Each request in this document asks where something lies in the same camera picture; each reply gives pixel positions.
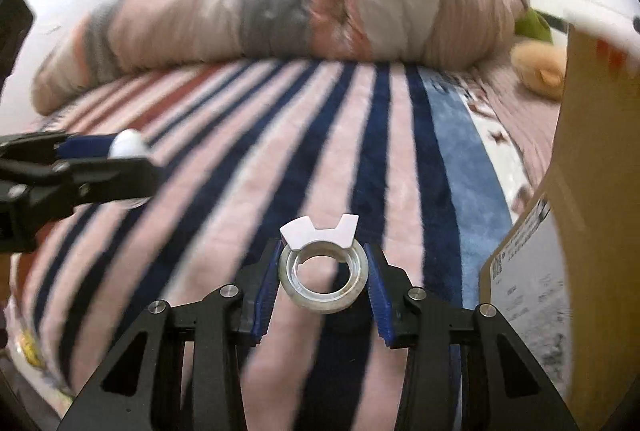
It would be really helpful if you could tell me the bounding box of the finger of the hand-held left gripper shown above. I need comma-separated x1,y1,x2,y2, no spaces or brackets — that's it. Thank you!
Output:
0,155,164,212
0,131,119,162

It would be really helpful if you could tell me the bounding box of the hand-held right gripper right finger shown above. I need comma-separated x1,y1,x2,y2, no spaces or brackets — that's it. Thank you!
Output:
362,242,581,431

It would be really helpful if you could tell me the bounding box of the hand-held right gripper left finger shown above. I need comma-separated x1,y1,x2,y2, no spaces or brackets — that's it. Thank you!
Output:
57,238,283,431

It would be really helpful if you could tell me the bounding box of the small white bottle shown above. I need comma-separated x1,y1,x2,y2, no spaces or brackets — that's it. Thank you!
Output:
109,129,153,208

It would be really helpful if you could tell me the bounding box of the clear tape roll white holder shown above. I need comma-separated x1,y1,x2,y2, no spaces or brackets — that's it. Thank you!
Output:
278,213,371,315

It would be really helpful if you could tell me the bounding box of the brown cardboard box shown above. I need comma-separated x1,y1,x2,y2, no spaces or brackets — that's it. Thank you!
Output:
479,18,640,431

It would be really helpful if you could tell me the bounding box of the striped blanket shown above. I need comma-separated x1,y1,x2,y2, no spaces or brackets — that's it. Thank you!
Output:
10,61,526,431

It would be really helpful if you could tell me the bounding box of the rolled pink grey duvet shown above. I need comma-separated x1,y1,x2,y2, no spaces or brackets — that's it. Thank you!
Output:
31,0,531,114

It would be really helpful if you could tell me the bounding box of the pink ribbed bedsheet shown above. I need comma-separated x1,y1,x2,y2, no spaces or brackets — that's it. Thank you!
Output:
465,61,564,212

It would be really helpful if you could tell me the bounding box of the yellow plush toy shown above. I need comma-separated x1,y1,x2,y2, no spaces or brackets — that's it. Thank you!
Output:
510,42,569,100

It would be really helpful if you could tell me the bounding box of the green plush toy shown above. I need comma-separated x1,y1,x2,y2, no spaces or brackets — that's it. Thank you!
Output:
515,8,557,44

